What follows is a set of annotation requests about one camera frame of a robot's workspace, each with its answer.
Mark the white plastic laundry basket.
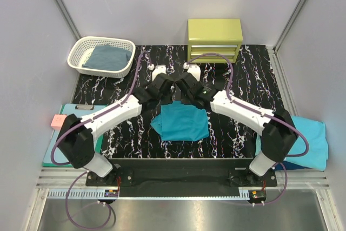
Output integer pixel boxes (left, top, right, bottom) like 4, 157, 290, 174
67, 36, 135, 78

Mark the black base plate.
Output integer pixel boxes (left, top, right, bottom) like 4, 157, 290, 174
86, 159, 277, 200

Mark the yellow-green drawer cabinet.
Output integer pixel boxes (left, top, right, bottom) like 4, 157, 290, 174
188, 18, 243, 64

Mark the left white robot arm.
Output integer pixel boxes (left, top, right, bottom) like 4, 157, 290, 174
56, 73, 174, 186

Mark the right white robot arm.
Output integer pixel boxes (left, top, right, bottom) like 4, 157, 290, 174
176, 72, 298, 186

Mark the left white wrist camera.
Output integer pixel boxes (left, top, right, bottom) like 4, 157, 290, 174
148, 64, 167, 81

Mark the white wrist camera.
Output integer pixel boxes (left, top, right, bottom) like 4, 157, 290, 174
183, 63, 201, 81
148, 64, 167, 81

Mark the light blue t shirt pile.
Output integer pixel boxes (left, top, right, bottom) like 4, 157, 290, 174
255, 116, 329, 172

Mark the folded grey-blue t shirt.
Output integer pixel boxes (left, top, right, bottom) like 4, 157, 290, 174
82, 45, 132, 71

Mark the dark blue t shirt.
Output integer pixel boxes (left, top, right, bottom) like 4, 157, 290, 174
274, 161, 305, 171

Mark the pink cube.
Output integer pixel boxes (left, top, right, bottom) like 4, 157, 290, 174
51, 114, 67, 131

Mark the green cutting mat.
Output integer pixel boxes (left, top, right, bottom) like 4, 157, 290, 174
42, 103, 109, 167

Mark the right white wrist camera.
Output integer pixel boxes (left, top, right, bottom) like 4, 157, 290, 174
183, 63, 201, 81

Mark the teal t shirt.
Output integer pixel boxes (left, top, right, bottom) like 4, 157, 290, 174
151, 101, 209, 142

